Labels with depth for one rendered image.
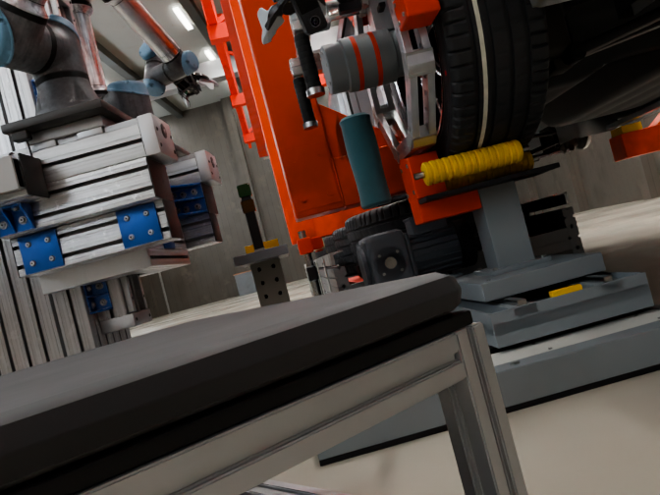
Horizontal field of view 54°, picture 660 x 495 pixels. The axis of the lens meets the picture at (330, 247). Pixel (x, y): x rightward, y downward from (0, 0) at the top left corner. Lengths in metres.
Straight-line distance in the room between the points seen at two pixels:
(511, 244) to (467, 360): 1.29
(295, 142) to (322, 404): 1.76
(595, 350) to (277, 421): 1.06
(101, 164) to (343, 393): 1.18
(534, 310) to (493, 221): 0.33
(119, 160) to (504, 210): 0.94
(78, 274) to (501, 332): 0.98
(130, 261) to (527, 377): 0.92
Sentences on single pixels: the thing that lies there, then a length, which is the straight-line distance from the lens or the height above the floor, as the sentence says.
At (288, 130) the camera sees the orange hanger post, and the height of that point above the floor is 0.80.
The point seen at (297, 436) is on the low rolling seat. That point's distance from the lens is 0.34.
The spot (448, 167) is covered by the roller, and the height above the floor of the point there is 0.51.
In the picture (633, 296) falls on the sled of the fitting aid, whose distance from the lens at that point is 1.55.
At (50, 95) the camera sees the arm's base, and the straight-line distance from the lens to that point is 1.55.
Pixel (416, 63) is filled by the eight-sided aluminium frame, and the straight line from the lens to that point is 1.49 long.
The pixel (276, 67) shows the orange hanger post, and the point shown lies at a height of 1.01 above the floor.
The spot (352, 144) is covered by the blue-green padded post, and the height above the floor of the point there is 0.66.
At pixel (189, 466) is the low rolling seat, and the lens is 0.31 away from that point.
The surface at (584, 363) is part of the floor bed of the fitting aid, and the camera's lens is 1.34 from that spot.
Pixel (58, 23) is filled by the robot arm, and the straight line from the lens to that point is 1.62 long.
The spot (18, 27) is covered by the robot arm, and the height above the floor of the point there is 0.97.
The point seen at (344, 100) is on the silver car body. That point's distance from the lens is 4.17.
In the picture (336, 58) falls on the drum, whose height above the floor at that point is 0.86.
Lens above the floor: 0.37
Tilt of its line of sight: 1 degrees up
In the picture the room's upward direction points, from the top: 15 degrees counter-clockwise
